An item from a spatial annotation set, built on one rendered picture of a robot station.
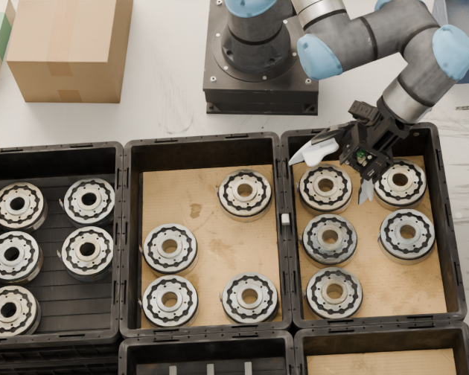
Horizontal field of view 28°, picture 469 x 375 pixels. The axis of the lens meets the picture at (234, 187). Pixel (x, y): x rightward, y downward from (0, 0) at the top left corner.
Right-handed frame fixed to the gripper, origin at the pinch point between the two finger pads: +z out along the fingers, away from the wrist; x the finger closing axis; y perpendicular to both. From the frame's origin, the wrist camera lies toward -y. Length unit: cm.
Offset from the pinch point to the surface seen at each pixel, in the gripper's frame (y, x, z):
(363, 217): -10.7, 16.5, 8.7
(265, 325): 16.6, 2.2, 20.7
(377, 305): 5.8, 22.1, 13.7
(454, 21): -59, 26, -18
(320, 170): -17.6, 6.3, 8.4
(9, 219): -8, -40, 47
